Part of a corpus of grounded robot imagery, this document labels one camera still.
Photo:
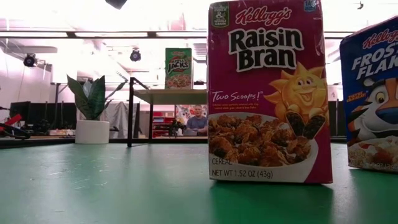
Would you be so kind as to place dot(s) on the snake plant in white pot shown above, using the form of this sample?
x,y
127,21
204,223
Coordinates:
x,y
92,132

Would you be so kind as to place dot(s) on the black ceiling spotlight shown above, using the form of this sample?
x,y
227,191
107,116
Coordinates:
x,y
30,60
135,55

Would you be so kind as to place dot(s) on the small black ceiling fixture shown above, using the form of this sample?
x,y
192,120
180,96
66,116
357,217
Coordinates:
x,y
360,5

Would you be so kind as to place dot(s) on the black overhead frame bar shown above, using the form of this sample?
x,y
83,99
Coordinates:
x,y
71,35

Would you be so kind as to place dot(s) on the red tool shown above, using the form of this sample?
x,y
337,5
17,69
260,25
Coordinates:
x,y
12,119

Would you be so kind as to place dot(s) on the Frosted Flakes cereal box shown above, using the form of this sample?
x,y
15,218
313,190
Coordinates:
x,y
373,93

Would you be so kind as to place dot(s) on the Raisin Bran cereal box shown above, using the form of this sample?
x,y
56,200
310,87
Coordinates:
x,y
267,93

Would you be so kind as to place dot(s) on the black room divider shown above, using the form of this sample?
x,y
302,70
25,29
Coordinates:
x,y
37,113
334,118

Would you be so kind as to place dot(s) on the colourful wall poster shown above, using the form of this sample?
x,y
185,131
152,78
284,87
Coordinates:
x,y
182,112

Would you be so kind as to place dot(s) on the red storage shelf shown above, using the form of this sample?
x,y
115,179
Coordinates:
x,y
161,126

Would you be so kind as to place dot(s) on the grey cloth cover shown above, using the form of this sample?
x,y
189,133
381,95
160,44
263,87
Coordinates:
x,y
118,118

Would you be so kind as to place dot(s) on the Apple Jacks cereal box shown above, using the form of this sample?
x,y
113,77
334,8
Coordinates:
x,y
178,71

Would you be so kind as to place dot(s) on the person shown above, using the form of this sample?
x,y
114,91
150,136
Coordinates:
x,y
197,123

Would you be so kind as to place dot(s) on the green table mat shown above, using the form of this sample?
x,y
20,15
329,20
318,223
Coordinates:
x,y
124,199

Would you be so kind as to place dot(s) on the wooden shelf with black frame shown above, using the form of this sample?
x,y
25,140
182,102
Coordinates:
x,y
169,97

